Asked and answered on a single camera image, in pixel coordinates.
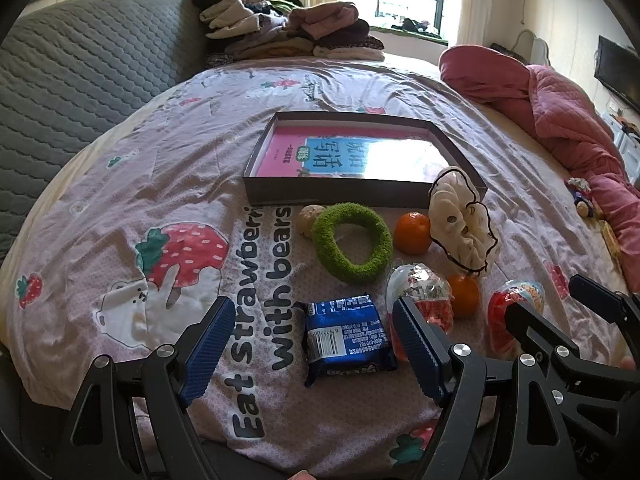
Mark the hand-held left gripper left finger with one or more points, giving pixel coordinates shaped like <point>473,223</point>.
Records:
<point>207,347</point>

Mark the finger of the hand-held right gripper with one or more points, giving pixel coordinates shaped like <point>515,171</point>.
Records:
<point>595,295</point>
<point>535,332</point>

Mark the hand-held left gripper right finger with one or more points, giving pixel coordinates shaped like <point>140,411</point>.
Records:
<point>420,355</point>

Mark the toy egg with blue top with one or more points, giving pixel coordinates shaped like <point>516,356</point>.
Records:
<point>497,330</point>

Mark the red toy egg clear wrapper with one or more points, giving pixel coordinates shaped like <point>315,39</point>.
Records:
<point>425,290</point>

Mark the orange mandarin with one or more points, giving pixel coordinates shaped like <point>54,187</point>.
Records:
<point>412,232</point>
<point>465,295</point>

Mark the blue cookie packet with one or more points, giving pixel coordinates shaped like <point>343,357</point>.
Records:
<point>345,340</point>

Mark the cream scrunchie with black trim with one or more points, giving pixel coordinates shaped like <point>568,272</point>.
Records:
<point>460,230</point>

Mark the green fuzzy scrunchie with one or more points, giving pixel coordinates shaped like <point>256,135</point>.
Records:
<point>327,225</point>

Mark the walnut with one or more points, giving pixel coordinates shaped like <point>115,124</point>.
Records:
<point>307,217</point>

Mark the shallow box with pink bottom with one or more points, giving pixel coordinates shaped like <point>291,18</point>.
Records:
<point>350,192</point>

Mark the small toy on bed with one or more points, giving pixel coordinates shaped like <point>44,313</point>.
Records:
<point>582,205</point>

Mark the white drawer cabinet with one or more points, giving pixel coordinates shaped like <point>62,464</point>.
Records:
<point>625,145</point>

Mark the pink quilted blanket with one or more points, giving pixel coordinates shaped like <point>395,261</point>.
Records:
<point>560,110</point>

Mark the cluttered dressing table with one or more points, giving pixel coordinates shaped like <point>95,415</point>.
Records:
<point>505,51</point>

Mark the grey quilted headboard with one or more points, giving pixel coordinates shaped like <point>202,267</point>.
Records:
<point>75,85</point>

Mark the green windowsill cushion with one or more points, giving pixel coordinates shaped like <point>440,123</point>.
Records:
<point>430,36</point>

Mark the dark clothes heap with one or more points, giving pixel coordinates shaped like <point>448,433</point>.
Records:
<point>415,25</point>

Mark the pile of folded clothes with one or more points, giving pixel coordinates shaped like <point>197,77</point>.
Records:
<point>280,25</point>

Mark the black wall television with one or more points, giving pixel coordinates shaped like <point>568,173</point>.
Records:
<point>620,72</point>

